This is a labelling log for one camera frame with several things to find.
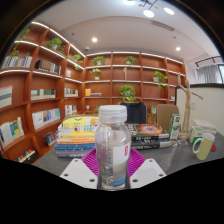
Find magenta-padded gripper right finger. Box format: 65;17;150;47
128;147;167;190

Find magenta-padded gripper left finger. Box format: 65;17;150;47
59;147;101;190

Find clear plastic water bottle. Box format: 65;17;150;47
94;104;132;191

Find grey book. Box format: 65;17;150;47
55;149;92;159

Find blue book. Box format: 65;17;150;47
54;143;97;151

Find black book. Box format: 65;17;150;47
130;137;173;150

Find book with orange swirl cover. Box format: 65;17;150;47
126;123;170;139

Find yellow and white book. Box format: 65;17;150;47
60;114;100;131

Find green and white drink carton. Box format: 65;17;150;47
168;113;183;140

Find tan chair back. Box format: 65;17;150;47
155;103;180;133

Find black office chair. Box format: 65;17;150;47
119;101;148;125

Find small green and white box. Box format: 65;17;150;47
189;125;205;144

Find yellow striped white mug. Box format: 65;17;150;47
192;132;216;161

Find long white box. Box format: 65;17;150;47
192;118;218;134

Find wooden artist mannequin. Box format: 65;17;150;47
176;72;204;141

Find wooden shelf unit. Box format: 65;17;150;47
0;20;187;164

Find grey window curtain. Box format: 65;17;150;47
196;64;221;84

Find window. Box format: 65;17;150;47
218;63;224;84

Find ceiling air vent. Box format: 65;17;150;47
149;19;175;32

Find branched ceiling lamp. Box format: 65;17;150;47
123;0;176;18

